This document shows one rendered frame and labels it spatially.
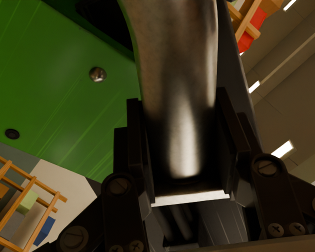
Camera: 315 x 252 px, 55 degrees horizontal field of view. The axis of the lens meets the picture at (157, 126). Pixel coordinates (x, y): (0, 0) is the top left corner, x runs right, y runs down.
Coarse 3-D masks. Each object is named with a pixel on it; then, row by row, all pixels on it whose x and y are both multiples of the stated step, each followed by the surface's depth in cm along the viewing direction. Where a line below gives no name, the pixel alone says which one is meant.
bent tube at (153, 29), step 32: (128, 0) 9; (160, 0) 8; (192, 0) 8; (160, 32) 9; (192, 32) 9; (160, 64) 10; (192, 64) 10; (160, 96) 11; (192, 96) 11; (160, 128) 12; (192, 128) 12; (160, 160) 13; (192, 160) 13; (160, 192) 14; (192, 192) 13
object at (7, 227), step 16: (0, 160) 611; (0, 176) 584; (32, 176) 632; (0, 192) 569; (32, 192) 610; (16, 208) 585; (48, 208) 601; (0, 224) 518; (16, 224) 547; (48, 224) 585; (0, 240) 504; (32, 240) 536
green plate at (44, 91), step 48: (0, 0) 16; (48, 0) 17; (0, 48) 18; (48, 48) 18; (96, 48) 18; (0, 96) 20; (48, 96) 20; (96, 96) 20; (48, 144) 23; (96, 144) 23
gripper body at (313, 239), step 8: (256, 240) 8; (264, 240) 8; (272, 240) 8; (280, 240) 8; (288, 240) 8; (296, 240) 8; (304, 240) 8; (312, 240) 8; (192, 248) 8; (200, 248) 8; (208, 248) 8; (216, 248) 8; (224, 248) 8; (232, 248) 8; (240, 248) 8; (248, 248) 8; (256, 248) 8; (264, 248) 8; (272, 248) 8; (280, 248) 8; (288, 248) 8; (296, 248) 8; (304, 248) 8; (312, 248) 8
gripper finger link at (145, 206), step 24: (144, 120) 13; (120, 144) 13; (144, 144) 12; (120, 168) 12; (144, 168) 11; (144, 192) 11; (96, 216) 10; (144, 216) 12; (72, 240) 10; (96, 240) 10
